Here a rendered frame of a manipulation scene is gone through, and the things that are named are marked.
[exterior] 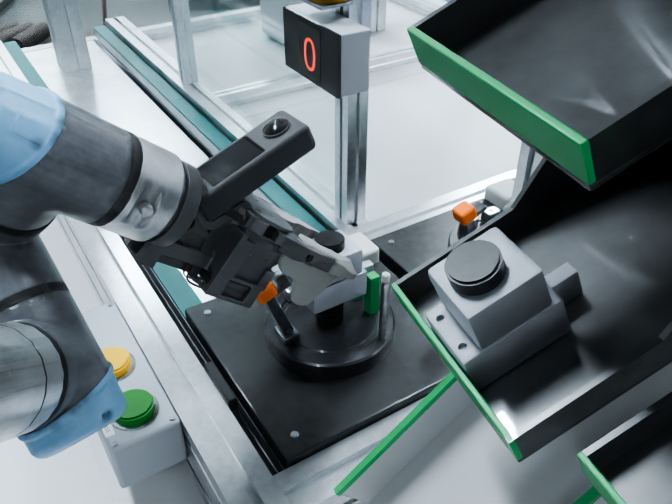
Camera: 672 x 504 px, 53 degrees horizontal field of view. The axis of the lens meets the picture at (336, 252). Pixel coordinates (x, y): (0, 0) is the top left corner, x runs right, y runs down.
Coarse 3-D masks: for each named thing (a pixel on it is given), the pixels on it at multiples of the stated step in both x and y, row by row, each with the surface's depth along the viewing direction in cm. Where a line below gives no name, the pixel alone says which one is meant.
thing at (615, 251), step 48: (528, 192) 42; (576, 192) 43; (624, 192) 42; (528, 240) 43; (576, 240) 41; (624, 240) 40; (432, 288) 43; (624, 288) 38; (432, 336) 38; (576, 336) 37; (624, 336) 36; (528, 384) 36; (576, 384) 35; (624, 384) 34; (528, 432) 33
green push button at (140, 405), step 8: (128, 392) 66; (136, 392) 66; (144, 392) 66; (128, 400) 65; (136, 400) 65; (144, 400) 65; (152, 400) 65; (128, 408) 64; (136, 408) 64; (144, 408) 64; (152, 408) 65; (128, 416) 64; (136, 416) 64; (144, 416) 64; (120, 424) 64; (128, 424) 64; (136, 424) 64
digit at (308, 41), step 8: (304, 24) 75; (304, 32) 75; (312, 32) 74; (304, 40) 76; (312, 40) 74; (304, 48) 77; (312, 48) 75; (304, 56) 77; (312, 56) 76; (304, 64) 78; (312, 64) 76; (304, 72) 78; (312, 72) 77
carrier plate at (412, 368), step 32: (192, 320) 75; (224, 320) 75; (256, 320) 75; (224, 352) 71; (256, 352) 71; (416, 352) 71; (256, 384) 67; (288, 384) 67; (320, 384) 67; (352, 384) 67; (384, 384) 67; (416, 384) 67; (256, 416) 64; (288, 416) 64; (320, 416) 64; (352, 416) 64; (384, 416) 65; (288, 448) 61; (320, 448) 62
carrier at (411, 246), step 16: (496, 192) 93; (496, 208) 87; (416, 224) 90; (432, 224) 90; (448, 224) 90; (480, 224) 86; (384, 240) 87; (400, 240) 87; (416, 240) 87; (432, 240) 87; (448, 240) 84; (384, 256) 85; (400, 256) 84; (416, 256) 84; (432, 256) 84; (400, 272) 83
